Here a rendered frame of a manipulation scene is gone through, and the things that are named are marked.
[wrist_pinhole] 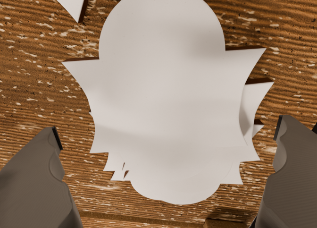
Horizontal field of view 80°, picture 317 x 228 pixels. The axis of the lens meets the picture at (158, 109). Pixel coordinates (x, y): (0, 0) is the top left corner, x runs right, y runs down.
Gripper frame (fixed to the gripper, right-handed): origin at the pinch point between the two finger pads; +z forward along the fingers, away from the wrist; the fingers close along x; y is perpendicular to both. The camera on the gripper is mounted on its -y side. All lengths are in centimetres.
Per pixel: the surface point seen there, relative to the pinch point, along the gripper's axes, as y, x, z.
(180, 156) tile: 4.4, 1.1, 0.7
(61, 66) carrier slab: -1.9, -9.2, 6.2
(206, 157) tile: 4.6, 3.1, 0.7
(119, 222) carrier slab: 21.4, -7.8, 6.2
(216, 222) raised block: 21.2, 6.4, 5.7
